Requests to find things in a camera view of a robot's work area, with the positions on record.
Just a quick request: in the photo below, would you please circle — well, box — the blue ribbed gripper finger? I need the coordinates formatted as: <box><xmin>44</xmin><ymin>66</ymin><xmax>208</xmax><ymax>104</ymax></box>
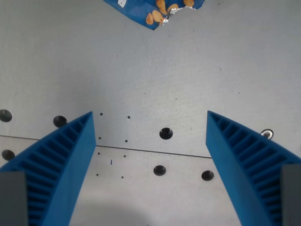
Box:
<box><xmin>0</xmin><ymin>111</ymin><xmax>97</xmax><ymax>226</ymax></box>
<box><xmin>206</xmin><ymin>110</ymin><xmax>301</xmax><ymax>226</ymax></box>

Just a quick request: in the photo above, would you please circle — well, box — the blue chip bag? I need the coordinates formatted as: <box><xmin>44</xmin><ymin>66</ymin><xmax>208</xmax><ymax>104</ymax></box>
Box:
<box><xmin>103</xmin><ymin>0</ymin><xmax>206</xmax><ymax>31</ymax></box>

